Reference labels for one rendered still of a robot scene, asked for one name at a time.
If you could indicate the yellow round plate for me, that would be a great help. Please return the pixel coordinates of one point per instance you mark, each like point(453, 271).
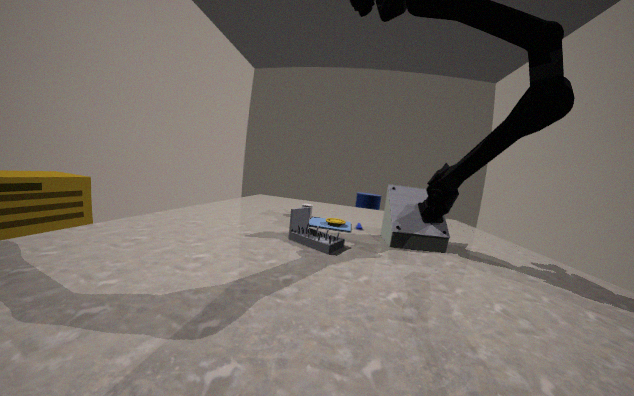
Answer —
point(335, 221)

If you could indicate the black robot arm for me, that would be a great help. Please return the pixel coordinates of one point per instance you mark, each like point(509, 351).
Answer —
point(548, 99)

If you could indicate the grey dish rack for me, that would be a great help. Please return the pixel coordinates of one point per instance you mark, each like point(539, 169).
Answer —
point(300, 232)

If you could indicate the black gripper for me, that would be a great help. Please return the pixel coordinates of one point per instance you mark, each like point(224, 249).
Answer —
point(386, 17)

